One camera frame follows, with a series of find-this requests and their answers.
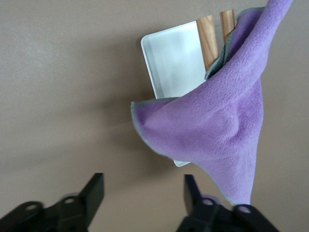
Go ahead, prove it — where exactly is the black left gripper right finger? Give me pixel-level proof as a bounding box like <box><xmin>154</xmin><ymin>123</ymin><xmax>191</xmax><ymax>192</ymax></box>
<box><xmin>178</xmin><ymin>174</ymin><xmax>233</xmax><ymax>232</ymax></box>

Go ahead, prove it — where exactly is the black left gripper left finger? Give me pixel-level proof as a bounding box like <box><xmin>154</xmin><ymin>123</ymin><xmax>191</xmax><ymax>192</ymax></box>
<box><xmin>48</xmin><ymin>172</ymin><xmax>105</xmax><ymax>232</ymax></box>

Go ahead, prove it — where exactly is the purple and grey microfibre towel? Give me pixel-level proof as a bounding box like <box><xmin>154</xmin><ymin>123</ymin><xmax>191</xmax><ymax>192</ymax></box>
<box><xmin>131</xmin><ymin>0</ymin><xmax>294</xmax><ymax>206</ymax></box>

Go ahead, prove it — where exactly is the white rack base tray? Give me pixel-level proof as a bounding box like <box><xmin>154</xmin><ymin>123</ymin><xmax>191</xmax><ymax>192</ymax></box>
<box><xmin>140</xmin><ymin>20</ymin><xmax>207</xmax><ymax>168</ymax></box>

